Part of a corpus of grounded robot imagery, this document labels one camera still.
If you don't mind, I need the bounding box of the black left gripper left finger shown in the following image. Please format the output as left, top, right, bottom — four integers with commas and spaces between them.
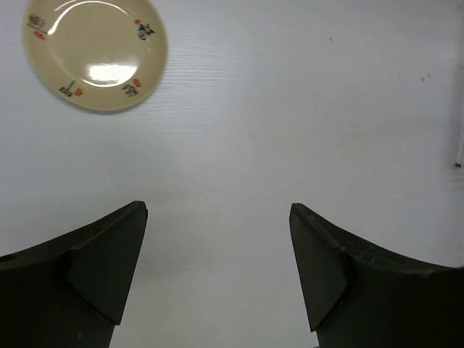
1, 201, 148, 347

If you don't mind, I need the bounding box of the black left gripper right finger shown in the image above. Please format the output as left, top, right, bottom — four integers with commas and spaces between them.
289, 203, 463, 347

